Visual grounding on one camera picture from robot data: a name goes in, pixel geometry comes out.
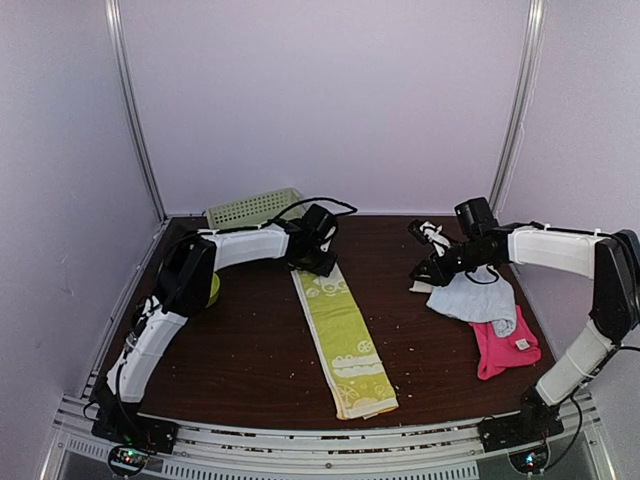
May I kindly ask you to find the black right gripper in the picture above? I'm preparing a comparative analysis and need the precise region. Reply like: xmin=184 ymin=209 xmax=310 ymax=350
xmin=410 ymin=238 xmax=493 ymax=287

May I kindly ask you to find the green patterned towel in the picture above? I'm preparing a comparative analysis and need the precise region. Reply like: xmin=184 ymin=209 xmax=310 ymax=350
xmin=291 ymin=266 xmax=399 ymax=420

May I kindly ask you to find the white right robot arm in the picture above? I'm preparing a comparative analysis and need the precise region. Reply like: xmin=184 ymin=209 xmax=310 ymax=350
xmin=408 ymin=219 xmax=639 ymax=442

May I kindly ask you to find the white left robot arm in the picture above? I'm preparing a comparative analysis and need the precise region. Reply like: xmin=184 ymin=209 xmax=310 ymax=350
xmin=94 ymin=219 xmax=338 ymax=405

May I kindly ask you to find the cream white towel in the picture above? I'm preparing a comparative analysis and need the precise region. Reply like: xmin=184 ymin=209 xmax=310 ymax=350
xmin=409 ymin=280 xmax=434 ymax=294

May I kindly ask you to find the light blue towel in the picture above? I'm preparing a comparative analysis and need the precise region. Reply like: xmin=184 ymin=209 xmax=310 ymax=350
xmin=426 ymin=266 xmax=517 ymax=338

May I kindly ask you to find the pale green plastic basket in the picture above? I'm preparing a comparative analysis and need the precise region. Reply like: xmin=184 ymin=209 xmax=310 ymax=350
xmin=206 ymin=187 xmax=302 ymax=230

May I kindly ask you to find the pink towel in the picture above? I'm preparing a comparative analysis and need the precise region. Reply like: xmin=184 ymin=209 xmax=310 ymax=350
xmin=471 ymin=305 xmax=542 ymax=381

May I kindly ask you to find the lime green bowl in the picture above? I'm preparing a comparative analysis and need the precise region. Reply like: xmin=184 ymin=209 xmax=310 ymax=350
xmin=206 ymin=273 xmax=221 ymax=308

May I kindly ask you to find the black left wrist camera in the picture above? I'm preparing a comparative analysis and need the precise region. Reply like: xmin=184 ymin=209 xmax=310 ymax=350
xmin=301 ymin=204 xmax=336 ymax=242

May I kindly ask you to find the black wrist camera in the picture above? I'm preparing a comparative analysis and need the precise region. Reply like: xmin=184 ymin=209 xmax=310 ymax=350
xmin=301 ymin=204 xmax=336 ymax=242
xmin=454 ymin=197 xmax=498 ymax=239

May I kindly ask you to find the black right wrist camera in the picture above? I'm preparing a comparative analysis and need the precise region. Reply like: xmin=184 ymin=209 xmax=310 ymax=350
xmin=454 ymin=197 xmax=498 ymax=239

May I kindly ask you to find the aluminium frame post right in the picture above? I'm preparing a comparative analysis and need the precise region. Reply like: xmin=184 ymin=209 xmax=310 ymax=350
xmin=489 ymin=0 xmax=546 ymax=214

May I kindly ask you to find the aluminium frame post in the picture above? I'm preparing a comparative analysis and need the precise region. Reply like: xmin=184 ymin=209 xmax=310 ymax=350
xmin=104 ymin=0 xmax=167 ymax=222
xmin=489 ymin=0 xmax=546 ymax=214

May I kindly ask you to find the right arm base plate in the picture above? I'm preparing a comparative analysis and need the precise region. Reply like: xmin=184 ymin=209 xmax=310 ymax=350
xmin=477 ymin=412 xmax=564 ymax=453

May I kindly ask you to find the aluminium front rail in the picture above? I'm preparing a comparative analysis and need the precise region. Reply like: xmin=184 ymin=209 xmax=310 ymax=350
xmin=39 ymin=392 xmax=616 ymax=480

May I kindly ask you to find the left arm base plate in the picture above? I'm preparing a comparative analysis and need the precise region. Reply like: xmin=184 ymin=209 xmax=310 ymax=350
xmin=90 ymin=387 xmax=178 ymax=454

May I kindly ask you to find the aluminium frame post left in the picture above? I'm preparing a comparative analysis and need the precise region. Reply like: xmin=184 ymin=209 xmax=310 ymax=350
xmin=104 ymin=0 xmax=167 ymax=222

